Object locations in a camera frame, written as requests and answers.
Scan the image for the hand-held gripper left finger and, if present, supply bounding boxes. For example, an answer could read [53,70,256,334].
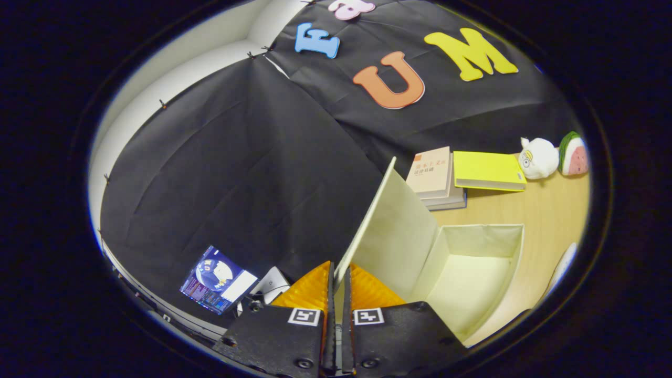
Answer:
[213,261,337,378]

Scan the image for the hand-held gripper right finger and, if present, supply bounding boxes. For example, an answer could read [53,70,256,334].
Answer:
[341,262,468,377]

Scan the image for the cream fabric storage box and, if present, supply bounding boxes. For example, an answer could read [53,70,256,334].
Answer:
[334,156,526,344]

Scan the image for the white canvas shoe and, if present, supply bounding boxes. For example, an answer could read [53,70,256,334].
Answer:
[543,242,578,302]

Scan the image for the white electronic device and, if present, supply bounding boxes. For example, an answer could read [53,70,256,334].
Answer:
[249,266,291,305]

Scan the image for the grey book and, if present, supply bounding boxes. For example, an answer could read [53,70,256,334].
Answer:
[425,190,468,212]

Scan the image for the white book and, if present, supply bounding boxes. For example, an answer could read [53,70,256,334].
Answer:
[417,181,466,206]

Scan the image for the yellow book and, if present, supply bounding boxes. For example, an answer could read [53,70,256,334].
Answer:
[453,151,527,192]

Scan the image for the white plush toy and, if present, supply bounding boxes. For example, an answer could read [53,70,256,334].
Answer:
[518,137,560,180]

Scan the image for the watermelon slice plush toy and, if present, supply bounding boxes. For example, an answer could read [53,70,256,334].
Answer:
[558,131,590,176]

